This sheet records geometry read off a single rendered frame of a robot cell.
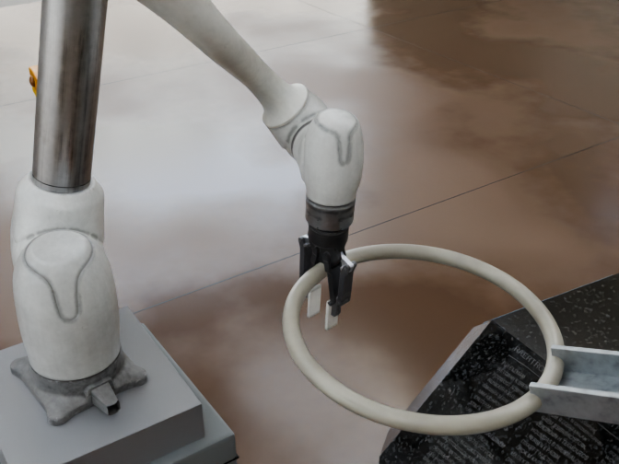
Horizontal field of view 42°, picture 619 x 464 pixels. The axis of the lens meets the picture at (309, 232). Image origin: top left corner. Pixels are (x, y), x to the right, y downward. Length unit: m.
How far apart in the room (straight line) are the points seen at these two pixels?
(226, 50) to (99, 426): 0.64
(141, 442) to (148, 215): 2.47
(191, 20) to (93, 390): 0.63
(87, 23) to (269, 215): 2.48
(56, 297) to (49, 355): 0.11
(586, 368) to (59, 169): 0.94
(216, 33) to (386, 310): 2.02
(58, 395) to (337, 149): 0.62
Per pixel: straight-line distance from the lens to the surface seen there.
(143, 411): 1.40
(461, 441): 1.58
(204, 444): 1.45
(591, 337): 1.63
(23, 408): 1.45
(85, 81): 1.37
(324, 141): 1.34
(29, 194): 1.46
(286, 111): 1.45
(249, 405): 2.69
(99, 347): 1.36
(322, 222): 1.42
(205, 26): 1.21
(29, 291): 1.32
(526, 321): 1.63
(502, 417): 1.28
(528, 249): 3.56
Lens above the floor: 1.82
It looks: 31 degrees down
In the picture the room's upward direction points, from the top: straight up
